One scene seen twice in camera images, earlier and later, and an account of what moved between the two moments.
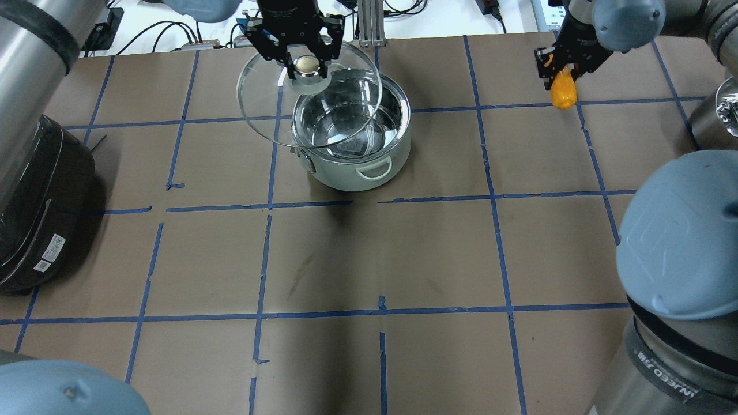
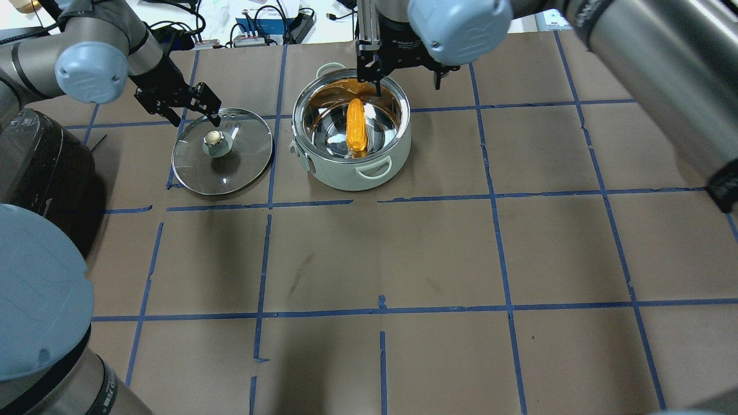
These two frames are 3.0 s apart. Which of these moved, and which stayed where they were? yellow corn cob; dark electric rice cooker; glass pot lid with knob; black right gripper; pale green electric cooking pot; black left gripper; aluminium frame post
Moved: glass pot lid with knob; black left gripper; black right gripper; yellow corn cob
Stayed: dark electric rice cooker; aluminium frame post; pale green electric cooking pot
